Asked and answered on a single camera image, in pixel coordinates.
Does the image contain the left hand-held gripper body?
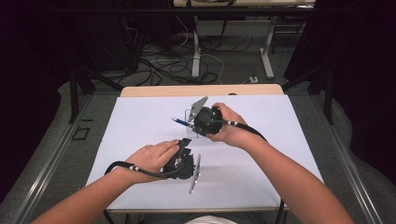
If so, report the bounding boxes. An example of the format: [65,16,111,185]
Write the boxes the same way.
[161,146,203,195]

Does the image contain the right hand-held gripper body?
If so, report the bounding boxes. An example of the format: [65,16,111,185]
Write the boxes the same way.
[187,95,224,137]

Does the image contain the blue pen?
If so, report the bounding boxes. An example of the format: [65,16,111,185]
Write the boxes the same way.
[170,117,194,127]

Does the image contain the person's right hand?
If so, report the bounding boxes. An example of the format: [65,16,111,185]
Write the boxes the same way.
[205,102,266,151]

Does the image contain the person's left hand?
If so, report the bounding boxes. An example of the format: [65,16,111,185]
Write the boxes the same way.
[123,139,181,185]

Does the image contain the white table sheet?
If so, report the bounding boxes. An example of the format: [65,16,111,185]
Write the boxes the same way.
[86,94,324,213]

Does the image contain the person's clothing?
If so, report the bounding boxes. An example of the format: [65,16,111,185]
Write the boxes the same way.
[182,214,239,224]

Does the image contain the white metal desk leg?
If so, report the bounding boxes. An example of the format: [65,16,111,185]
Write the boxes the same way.
[191,16,202,79]
[259,16,276,80]

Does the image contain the black table leg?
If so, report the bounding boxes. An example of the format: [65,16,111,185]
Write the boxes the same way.
[275,199,290,224]
[102,210,116,224]

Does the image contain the black horizontal bar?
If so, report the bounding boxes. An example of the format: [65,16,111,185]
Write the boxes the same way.
[46,7,347,17]

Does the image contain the black metal stand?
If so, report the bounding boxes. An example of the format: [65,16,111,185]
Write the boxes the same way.
[68,60,125,124]
[280,62,336,125]

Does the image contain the dark curtain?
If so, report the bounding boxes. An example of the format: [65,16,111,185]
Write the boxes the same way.
[284,0,396,185]
[0,0,82,203]

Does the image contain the left hand-held gripper cable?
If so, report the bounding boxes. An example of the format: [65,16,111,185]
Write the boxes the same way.
[104,161,189,180]

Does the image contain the hand-held gripper cable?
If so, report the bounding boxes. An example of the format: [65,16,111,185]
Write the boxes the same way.
[104,161,189,180]
[218,119,268,142]

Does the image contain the right hand-held gripper cable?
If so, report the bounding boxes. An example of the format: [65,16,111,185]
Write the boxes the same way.
[218,119,268,142]

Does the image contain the white floor cable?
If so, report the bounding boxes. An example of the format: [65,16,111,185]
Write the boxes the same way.
[175,15,226,86]

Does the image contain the aluminium floor rail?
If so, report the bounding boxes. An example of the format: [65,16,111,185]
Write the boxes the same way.
[313,92,378,224]
[11,94,95,224]

